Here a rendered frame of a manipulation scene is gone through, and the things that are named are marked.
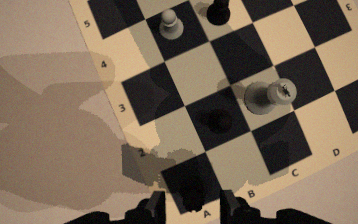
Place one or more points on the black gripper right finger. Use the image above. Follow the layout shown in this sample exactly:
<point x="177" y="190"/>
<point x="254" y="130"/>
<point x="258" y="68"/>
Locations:
<point x="232" y="213"/>

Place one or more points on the white pawn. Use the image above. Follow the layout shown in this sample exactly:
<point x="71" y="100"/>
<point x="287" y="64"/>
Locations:
<point x="171" y="28"/>

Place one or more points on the black and cream chessboard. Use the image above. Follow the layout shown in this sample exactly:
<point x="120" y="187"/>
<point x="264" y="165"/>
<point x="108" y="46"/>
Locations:
<point x="163" y="91"/>

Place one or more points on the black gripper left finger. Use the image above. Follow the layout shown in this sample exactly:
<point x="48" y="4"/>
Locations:
<point x="153" y="212"/>

